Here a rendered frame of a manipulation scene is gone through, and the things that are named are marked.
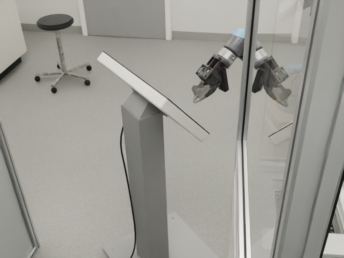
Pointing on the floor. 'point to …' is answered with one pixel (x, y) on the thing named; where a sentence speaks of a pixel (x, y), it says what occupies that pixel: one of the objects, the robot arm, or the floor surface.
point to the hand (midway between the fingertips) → (196, 101)
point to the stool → (62, 19)
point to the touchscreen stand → (152, 197)
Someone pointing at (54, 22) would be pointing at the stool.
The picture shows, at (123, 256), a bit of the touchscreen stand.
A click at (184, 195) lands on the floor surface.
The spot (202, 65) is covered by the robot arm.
